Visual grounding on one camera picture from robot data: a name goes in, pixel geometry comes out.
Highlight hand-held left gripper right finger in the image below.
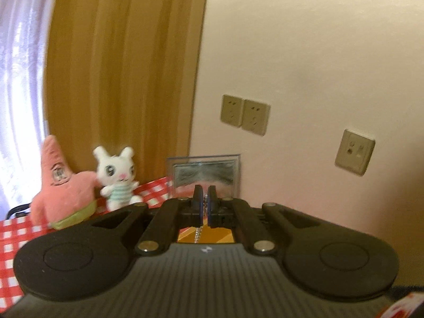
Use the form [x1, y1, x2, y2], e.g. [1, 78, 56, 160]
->
[208, 185, 319, 255]

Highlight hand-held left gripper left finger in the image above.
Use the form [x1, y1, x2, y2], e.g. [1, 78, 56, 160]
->
[91, 185, 204, 255]

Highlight gold plastic tray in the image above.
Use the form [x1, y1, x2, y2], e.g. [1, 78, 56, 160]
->
[177, 220, 236, 244]

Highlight white rabbit plush toy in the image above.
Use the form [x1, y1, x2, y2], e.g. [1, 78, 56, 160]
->
[93, 146, 144, 211]

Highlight pink star plush toy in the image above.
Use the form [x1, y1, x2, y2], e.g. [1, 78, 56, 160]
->
[30, 135, 100, 231]

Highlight red checked tablecloth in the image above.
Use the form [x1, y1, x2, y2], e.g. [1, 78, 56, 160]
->
[0, 175, 174, 302]

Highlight white sheer curtain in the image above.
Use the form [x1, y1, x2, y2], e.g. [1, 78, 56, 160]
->
[0, 0, 63, 214]

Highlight glass photo frame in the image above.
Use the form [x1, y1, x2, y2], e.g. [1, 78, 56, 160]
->
[166, 153, 242, 202]

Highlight beige data wall socket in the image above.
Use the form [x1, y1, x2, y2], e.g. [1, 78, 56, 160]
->
[334, 129, 376, 176]

